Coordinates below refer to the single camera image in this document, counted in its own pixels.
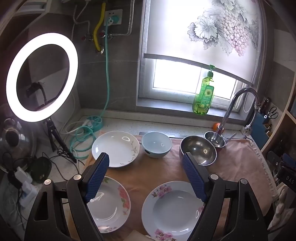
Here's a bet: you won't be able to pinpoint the window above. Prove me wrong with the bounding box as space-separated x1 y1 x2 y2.
137 57 243 113

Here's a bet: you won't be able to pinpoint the white wall socket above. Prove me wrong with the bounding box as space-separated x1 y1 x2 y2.
103 9 123 26

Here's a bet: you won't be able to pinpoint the plate with large pink flowers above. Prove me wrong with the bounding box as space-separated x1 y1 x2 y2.
87 176 131 233

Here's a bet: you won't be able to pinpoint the white cloth bag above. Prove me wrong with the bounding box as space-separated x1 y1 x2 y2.
272 188 296 232

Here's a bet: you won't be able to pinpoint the small steel bowl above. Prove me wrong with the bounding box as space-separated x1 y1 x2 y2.
204 131 226 148

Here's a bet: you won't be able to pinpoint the white cable with plug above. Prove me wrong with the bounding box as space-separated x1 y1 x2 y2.
60 93 93 135

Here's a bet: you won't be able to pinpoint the metal flexible pipe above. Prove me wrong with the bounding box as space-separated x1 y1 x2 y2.
102 0 134 39

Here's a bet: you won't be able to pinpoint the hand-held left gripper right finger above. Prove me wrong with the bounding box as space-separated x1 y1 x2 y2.
182 152 266 241

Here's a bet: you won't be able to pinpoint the round teal power strip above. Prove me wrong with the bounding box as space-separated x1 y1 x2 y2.
84 115 104 130

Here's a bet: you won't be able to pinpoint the grape print roller blind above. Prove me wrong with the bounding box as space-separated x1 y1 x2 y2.
139 0 266 84

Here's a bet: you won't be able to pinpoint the pink cloth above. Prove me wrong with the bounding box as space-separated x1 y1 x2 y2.
62 133 278 241

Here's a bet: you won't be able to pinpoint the black tripod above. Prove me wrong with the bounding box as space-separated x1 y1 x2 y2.
43 118 78 163

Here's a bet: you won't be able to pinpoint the plate with small purple flowers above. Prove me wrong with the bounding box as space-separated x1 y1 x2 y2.
141 181 205 241

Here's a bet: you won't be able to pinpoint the green dish soap bottle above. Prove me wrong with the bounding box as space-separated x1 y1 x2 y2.
192 65 216 115

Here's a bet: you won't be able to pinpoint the steel bowl with red outside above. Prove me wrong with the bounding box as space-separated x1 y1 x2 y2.
179 136 217 166

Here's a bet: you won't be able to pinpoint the scissors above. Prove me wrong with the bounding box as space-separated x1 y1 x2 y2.
267 106 279 120

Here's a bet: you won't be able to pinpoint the ring light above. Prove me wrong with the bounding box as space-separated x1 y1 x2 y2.
6 32 78 122

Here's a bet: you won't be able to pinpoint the white plug adapters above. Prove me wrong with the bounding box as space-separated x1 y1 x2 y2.
14 168 38 207

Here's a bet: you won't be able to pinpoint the black round object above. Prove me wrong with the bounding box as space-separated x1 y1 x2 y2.
30 156 52 183

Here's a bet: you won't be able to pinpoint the chrome faucet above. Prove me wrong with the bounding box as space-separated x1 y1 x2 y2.
216 87 260 139

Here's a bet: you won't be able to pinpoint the yellow hose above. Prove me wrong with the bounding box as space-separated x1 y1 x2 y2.
94 0 106 54

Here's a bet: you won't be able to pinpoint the light blue bowl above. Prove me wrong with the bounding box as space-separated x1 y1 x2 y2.
142 132 172 159

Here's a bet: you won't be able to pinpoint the white plate with leaf print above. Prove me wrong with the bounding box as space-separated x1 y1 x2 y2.
92 131 140 168

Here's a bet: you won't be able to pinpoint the teal cable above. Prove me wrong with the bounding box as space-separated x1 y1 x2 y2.
69 25 111 159

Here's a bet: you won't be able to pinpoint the blue knife holder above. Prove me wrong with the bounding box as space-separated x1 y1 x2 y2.
251 109 280 150

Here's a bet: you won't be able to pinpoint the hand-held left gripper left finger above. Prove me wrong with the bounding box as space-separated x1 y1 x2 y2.
24 152 110 241

